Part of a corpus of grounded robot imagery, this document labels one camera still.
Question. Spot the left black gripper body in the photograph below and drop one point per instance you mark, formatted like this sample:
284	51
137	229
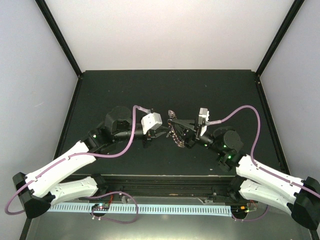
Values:
149	137

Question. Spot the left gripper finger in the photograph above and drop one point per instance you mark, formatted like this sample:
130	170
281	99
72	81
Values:
163	129
159	134

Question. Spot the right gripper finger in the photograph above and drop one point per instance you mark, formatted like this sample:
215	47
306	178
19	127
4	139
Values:
183	123
179	133

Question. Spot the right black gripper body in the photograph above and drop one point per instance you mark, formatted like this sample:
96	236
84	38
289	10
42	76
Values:
194	135

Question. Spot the metal disc with keyrings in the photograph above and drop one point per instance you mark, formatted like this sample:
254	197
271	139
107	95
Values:
179	143

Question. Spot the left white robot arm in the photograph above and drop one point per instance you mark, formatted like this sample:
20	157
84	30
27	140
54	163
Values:
43	188

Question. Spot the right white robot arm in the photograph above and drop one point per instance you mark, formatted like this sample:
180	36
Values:
300	198

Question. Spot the small circuit board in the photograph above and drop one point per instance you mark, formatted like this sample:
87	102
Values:
100	207

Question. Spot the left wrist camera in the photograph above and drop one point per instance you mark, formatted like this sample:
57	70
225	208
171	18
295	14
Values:
151	121

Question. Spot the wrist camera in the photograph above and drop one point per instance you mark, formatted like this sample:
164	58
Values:
203	118
151	121

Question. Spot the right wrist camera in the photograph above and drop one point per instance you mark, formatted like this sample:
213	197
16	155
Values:
203	118

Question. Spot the black front rail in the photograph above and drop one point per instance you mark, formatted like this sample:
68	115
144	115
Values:
170	185

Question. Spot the white slotted cable duct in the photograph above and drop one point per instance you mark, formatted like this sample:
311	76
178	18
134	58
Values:
146	209

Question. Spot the black frame post right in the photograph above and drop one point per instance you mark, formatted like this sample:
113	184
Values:
282	30

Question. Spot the black frame post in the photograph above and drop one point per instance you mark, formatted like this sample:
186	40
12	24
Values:
47	14
282	30

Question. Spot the black frame post left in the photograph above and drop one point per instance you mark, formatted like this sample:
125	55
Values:
47	14

